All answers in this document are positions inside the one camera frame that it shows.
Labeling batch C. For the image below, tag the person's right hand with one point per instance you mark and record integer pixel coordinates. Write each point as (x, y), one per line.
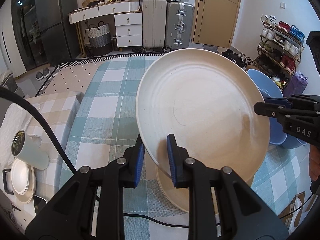
(315, 163)

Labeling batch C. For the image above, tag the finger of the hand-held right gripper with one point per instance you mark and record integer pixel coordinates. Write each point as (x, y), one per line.
(270, 110)
(276, 101)

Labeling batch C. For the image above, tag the white tumbler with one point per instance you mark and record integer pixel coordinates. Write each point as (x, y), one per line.
(32, 152)

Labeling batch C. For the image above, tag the stack of white plates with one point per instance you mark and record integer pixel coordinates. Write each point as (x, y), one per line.
(31, 195)

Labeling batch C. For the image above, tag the beige suitcase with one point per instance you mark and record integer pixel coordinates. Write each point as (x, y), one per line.
(153, 22)

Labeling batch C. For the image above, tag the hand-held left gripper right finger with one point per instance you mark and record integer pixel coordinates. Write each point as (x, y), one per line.
(171, 160)

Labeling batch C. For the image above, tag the beige checked cloth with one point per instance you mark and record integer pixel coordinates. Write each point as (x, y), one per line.
(57, 120)

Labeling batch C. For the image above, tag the pile of dark shoes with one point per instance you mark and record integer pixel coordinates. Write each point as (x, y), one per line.
(235, 57)

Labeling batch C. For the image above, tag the patterned floor rug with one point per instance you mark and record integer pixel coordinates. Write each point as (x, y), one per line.
(72, 80)

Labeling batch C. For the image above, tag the white wardrobe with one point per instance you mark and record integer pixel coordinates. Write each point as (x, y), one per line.
(6, 42)

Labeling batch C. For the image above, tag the small cardboard box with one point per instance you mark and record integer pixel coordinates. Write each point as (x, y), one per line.
(90, 1)

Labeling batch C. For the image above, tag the cream round plate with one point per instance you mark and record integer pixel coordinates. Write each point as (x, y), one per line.
(200, 105)
(172, 197)

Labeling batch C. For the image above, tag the woven laundry basket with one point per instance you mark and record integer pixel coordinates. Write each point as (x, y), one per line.
(98, 40)

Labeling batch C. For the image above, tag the silver suitcase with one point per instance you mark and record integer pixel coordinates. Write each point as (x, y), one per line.
(178, 25)

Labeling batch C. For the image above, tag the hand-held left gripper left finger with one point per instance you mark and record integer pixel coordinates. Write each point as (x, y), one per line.
(138, 165)

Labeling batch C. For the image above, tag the dark glass cabinet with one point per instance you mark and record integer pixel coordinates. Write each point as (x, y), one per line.
(25, 30)

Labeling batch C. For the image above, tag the wooden shoe rack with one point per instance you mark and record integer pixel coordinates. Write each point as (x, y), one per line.
(272, 62)

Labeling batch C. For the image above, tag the purple bag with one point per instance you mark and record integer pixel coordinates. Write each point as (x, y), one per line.
(296, 85)

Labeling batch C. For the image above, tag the white dressing table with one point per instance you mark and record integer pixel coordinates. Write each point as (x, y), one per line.
(127, 27)

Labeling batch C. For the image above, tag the shoe rack with shoes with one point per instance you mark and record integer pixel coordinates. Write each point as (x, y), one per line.
(285, 40)

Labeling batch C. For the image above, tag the dark grey refrigerator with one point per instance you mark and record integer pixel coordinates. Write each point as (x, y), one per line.
(55, 22)

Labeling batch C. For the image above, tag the grey door mat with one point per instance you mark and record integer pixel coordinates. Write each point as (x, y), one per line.
(210, 48)

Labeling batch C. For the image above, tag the grey slipper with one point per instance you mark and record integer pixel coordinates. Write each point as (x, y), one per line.
(47, 72)
(40, 74)

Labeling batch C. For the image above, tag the small white plate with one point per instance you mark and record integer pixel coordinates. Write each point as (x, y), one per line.
(21, 177)

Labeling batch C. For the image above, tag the white light switch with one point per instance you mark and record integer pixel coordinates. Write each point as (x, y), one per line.
(282, 5)

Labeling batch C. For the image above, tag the brown cardboard box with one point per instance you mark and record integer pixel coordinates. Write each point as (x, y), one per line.
(292, 212)

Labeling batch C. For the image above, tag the tan wooden door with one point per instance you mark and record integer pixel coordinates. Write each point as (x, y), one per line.
(217, 12)

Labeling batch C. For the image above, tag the teal checked tablecloth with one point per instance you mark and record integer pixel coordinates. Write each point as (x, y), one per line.
(112, 105)

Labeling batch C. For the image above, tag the blue bowl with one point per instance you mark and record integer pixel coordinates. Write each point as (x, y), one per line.
(262, 87)
(297, 142)

